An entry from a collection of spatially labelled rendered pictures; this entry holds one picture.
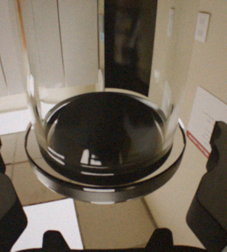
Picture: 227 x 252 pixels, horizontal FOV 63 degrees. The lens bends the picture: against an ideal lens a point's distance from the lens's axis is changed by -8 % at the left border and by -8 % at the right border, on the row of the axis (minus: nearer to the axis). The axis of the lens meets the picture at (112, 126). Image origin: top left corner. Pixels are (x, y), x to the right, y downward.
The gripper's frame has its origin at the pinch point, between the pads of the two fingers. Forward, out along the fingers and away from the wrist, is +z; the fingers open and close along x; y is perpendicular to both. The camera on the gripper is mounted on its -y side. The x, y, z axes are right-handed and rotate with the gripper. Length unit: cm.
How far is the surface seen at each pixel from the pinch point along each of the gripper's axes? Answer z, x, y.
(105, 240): 65, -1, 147
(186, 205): 54, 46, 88
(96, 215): 88, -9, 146
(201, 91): 65, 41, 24
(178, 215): 57, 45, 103
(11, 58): 228, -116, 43
